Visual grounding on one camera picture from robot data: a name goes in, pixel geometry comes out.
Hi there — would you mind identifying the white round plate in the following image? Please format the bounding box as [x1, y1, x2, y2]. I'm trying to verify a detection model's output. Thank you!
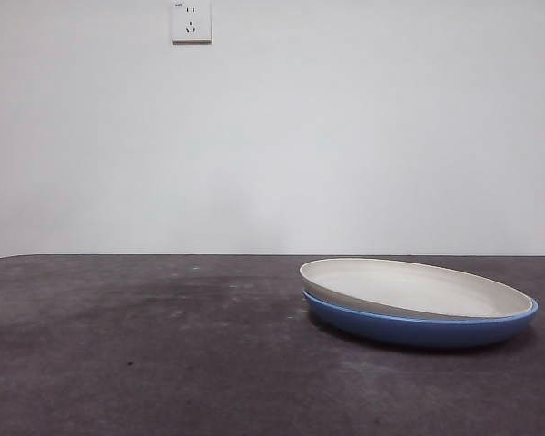
[299, 257, 535, 318]

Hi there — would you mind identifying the white wall socket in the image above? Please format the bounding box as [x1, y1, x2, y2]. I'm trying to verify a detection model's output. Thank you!
[171, 0, 213, 45]

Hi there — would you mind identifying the blue round plate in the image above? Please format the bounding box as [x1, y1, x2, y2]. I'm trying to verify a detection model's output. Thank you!
[302, 288, 540, 350]

